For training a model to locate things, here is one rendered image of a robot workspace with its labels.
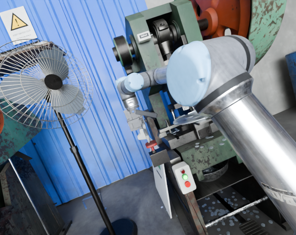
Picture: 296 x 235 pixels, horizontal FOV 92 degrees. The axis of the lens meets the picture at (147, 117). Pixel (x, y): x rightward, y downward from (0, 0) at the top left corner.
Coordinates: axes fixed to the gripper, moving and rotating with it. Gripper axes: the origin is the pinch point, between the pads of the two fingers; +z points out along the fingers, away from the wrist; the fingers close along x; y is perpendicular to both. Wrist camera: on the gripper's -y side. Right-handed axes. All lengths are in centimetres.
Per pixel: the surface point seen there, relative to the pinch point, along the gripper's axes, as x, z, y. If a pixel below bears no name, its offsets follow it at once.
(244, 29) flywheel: 5, -37, -66
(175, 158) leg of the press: 3.6, 13.4, -9.1
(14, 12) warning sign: -131, -180, 95
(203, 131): -5.1, 8.8, -32.5
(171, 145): -8.0, 10.6, -11.8
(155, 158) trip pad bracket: 3.0, 9.5, 0.6
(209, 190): -6, 47, -24
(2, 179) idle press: -50, -2, 121
